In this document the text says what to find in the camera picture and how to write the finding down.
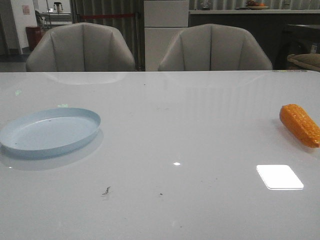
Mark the dark counter with white top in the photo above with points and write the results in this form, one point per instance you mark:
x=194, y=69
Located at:
x=267, y=26

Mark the left beige upholstered chair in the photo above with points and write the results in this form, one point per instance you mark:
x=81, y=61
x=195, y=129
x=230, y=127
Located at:
x=81, y=47

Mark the beige upholstered chair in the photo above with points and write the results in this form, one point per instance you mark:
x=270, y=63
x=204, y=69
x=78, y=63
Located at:
x=81, y=47
x=214, y=47

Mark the right beige upholstered chair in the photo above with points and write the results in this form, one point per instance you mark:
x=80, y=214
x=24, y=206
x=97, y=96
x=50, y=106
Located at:
x=214, y=47

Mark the orange corn cob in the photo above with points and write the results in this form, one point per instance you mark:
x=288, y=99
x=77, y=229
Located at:
x=300, y=124

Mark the red barrier belt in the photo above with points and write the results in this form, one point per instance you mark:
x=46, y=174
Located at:
x=107, y=16

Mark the red bin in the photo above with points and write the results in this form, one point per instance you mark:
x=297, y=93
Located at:
x=33, y=36

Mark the white cabinet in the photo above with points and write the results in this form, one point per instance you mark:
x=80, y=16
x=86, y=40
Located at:
x=162, y=20

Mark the beige cushion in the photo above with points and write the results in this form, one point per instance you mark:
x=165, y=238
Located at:
x=308, y=61

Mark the fruit bowl on counter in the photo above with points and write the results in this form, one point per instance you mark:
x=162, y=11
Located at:
x=254, y=5

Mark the light blue round plate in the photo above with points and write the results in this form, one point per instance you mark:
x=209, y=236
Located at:
x=50, y=132

